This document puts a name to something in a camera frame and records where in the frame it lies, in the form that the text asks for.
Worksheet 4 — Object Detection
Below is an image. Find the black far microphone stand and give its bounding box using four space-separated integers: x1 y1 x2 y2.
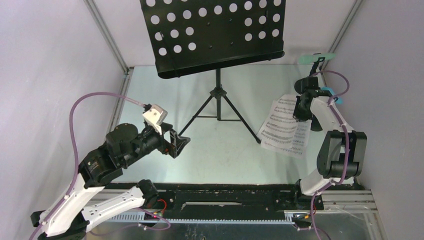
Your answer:
294 61 323 95

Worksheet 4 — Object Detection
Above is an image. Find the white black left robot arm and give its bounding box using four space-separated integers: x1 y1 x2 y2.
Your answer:
30 123 190 240

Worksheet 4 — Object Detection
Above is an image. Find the blue toy microphone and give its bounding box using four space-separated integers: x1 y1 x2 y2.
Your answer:
320 86 343 105

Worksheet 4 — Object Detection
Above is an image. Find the black music stand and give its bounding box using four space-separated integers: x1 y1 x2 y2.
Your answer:
139 0 286 145

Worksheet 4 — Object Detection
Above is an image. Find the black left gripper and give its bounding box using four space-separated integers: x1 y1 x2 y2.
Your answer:
124 122 192 166

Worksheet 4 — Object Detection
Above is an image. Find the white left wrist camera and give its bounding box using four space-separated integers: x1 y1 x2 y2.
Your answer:
142 104 168 135

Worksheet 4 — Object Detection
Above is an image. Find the black microphone stand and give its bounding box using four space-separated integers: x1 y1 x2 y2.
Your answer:
294 61 323 95
310 115 323 132

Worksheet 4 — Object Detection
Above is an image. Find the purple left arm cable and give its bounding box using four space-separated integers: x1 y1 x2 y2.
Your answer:
29 92 147 240

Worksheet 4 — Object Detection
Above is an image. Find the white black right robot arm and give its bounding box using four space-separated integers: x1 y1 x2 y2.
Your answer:
290 76 367 209

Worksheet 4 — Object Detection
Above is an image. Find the green toy microphone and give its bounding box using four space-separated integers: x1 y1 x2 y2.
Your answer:
297 53 336 65

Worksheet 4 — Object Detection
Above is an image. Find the aluminium table frame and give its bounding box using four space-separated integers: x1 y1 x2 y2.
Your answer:
66 0 388 240

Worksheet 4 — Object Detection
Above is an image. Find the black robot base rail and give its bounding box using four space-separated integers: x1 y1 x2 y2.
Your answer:
143 183 324 222

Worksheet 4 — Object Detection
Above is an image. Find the sheet music page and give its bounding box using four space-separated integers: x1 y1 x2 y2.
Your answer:
258 94 298 149
258 120 311 159

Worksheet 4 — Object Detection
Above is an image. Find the black near microphone stand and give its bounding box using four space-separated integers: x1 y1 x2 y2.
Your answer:
310 115 323 132

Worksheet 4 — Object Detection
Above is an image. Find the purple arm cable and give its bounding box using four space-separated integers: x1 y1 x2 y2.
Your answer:
308 70 352 240
29 92 147 240

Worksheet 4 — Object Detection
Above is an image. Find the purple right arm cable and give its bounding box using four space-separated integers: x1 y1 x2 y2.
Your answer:
308 70 352 240

